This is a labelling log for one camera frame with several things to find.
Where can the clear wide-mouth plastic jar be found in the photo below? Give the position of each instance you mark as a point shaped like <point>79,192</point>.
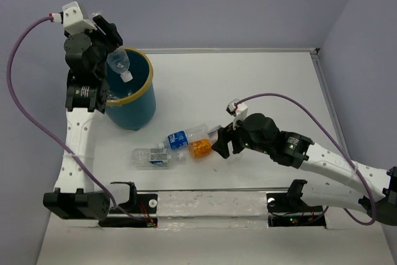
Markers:
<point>213,132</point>

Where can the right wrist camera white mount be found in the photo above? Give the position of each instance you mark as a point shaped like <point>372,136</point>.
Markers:
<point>238,110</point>

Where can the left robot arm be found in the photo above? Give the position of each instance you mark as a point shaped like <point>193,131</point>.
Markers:
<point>77,194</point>

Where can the orange juice bottle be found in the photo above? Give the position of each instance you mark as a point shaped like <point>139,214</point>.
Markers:
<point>200,148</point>

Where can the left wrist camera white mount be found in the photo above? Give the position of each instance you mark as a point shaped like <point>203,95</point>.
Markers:
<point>73,18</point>

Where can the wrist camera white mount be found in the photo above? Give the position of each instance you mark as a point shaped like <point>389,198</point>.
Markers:
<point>238,110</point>
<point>73,18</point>

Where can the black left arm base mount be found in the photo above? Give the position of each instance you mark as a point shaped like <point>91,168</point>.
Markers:
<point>142,213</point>

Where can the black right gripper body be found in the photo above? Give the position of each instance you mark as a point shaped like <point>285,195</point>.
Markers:
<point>240,139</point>

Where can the clear bottle white cap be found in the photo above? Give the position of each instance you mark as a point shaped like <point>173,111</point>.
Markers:
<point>150,158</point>

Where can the clear bottle blue label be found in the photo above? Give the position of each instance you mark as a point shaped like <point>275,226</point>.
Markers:
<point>183,138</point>

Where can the small Pepsi labelled bottle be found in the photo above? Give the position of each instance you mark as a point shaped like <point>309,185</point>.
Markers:
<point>118,97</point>

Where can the long clear ribbed bottle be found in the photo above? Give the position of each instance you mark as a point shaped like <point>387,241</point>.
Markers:
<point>119,63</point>

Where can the teal bin yellow rim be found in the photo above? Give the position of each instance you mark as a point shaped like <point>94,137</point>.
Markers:
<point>138,111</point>

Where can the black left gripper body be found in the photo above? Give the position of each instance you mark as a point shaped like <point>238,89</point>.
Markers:
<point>101,44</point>

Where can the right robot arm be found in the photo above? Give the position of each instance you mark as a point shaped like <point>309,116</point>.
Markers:
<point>349,185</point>

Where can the white foam front board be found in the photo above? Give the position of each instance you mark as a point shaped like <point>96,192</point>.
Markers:
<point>216,242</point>

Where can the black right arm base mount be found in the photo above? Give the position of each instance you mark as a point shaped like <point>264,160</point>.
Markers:
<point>287,209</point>

